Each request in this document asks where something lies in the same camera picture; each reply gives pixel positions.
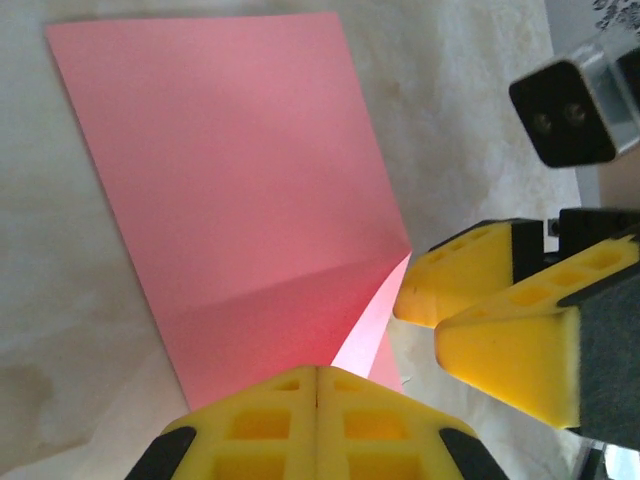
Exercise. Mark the pink paper sheet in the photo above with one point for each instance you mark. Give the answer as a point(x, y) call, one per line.
point(225, 175)

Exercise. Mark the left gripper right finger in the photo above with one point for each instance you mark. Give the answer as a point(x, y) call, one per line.
point(375, 430)

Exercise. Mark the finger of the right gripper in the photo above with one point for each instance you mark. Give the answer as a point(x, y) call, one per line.
point(525, 350)
point(465, 280)

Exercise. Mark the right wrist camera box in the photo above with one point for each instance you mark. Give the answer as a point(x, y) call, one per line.
point(560, 115)

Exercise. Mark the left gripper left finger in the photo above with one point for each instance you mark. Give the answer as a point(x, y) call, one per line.
point(260, 430)

